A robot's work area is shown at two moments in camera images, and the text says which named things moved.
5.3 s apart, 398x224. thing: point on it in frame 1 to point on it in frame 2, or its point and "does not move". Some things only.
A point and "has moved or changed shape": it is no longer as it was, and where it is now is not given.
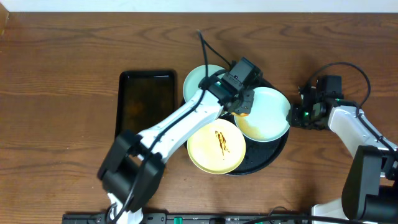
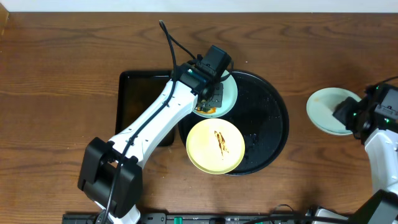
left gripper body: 244,102 to 212,96
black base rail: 192,218 does not move
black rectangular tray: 145,97 does not move
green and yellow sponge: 240,114 has moved or changed shape
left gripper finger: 248,96 to 216,100
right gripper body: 296,116 to 343,109
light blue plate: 268,121 has moved or changed shape
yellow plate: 218,148 does not move
